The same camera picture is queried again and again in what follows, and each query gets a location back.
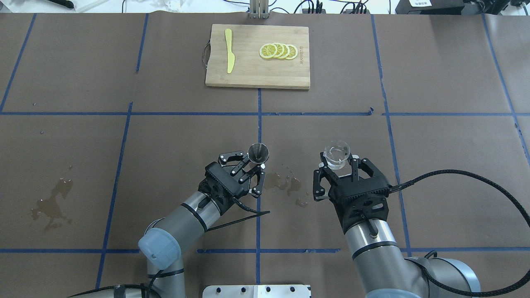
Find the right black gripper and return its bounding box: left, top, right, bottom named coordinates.
left=312, top=151, right=390, bottom=234

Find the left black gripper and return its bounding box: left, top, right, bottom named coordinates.
left=198, top=151, right=266, bottom=216

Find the steel double jigger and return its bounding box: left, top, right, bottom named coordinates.
left=247, top=143, right=270, bottom=164

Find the clear glass cup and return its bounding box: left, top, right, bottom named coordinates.
left=323, top=140, right=351, bottom=170

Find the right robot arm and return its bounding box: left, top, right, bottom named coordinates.
left=313, top=153, right=481, bottom=298

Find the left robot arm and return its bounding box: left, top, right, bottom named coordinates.
left=75, top=143, right=270, bottom=298

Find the bamboo cutting board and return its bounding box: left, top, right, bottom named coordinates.
left=205, top=24, right=311, bottom=90

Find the yellow plastic knife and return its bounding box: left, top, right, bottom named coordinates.
left=224, top=28, right=236, bottom=74

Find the lemon slice front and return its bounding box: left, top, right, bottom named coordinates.
left=259, top=43, right=277, bottom=59

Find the lemon slice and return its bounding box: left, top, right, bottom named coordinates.
left=280, top=44, right=290, bottom=59
left=259, top=43, right=277, bottom=59
left=285, top=45, right=299, bottom=60
left=273, top=42, right=286, bottom=59

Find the black computer box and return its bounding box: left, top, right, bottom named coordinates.
left=395, top=0, right=484, bottom=15

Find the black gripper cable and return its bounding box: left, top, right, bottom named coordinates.
left=389, top=169, right=530, bottom=297

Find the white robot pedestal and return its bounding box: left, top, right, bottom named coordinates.
left=202, top=284, right=312, bottom=298

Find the aluminium frame post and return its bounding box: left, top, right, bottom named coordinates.
left=248, top=0, right=270, bottom=19

